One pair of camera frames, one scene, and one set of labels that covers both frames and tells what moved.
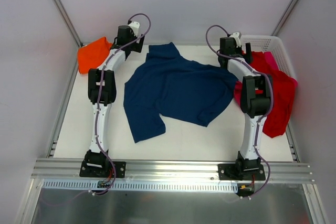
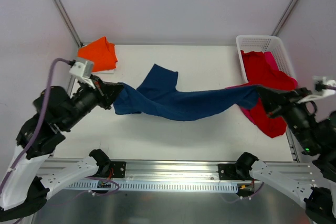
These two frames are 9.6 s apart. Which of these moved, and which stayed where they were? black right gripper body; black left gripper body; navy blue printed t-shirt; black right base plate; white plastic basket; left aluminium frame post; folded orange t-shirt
Moved: navy blue printed t-shirt; black right gripper body; black left gripper body
Stayed: black right base plate; left aluminium frame post; folded orange t-shirt; white plastic basket
